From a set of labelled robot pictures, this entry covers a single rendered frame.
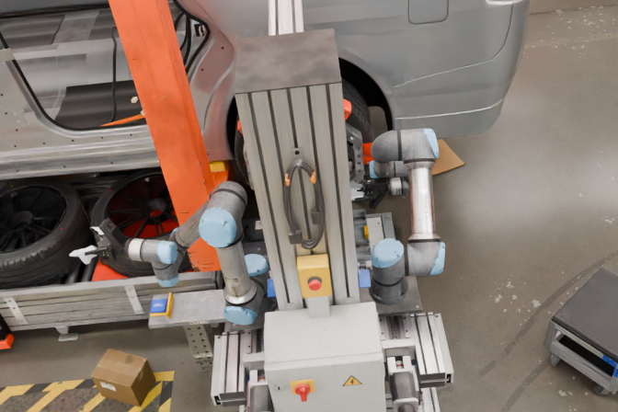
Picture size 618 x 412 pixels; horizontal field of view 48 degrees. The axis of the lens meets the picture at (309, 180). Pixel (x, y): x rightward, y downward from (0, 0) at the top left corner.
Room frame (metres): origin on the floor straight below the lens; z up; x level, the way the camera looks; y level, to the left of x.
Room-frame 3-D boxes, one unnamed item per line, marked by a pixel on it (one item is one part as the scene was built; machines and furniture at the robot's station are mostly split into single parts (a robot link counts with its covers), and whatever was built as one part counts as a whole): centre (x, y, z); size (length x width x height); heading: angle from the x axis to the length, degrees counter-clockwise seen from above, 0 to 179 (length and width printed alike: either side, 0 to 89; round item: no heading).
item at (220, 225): (1.61, 0.29, 1.19); 0.15 x 0.12 x 0.55; 163
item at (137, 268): (2.74, 0.82, 0.39); 0.66 x 0.66 x 0.24
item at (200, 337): (2.07, 0.61, 0.21); 0.10 x 0.10 x 0.42; 87
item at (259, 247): (2.55, 0.28, 0.26); 0.42 x 0.18 x 0.35; 177
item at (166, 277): (1.70, 0.54, 1.12); 0.11 x 0.08 x 0.11; 163
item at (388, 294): (1.71, -0.24, 0.87); 0.15 x 0.15 x 0.10
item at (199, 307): (2.07, 0.58, 0.44); 0.43 x 0.17 x 0.03; 87
